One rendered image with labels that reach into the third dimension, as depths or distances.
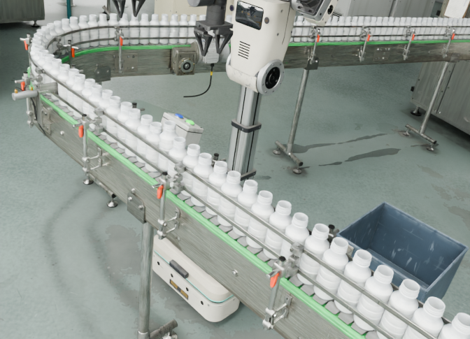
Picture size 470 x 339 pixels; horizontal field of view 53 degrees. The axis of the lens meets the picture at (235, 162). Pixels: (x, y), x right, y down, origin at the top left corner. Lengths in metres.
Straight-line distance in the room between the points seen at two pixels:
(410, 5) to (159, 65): 5.69
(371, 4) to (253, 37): 5.62
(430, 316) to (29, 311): 1.91
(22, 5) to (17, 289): 4.47
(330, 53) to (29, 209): 2.27
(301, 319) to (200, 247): 0.39
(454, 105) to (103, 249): 3.61
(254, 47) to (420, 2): 6.39
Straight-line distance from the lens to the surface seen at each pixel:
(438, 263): 1.78
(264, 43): 1.90
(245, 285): 1.37
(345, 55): 3.62
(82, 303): 2.52
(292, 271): 1.21
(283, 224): 1.22
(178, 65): 2.82
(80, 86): 1.89
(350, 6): 7.21
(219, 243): 1.38
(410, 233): 1.77
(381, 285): 1.12
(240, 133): 2.13
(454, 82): 5.07
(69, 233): 2.93
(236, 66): 2.01
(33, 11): 6.61
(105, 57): 2.79
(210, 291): 2.25
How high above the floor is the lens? 1.84
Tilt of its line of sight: 30 degrees down
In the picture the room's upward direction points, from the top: 9 degrees clockwise
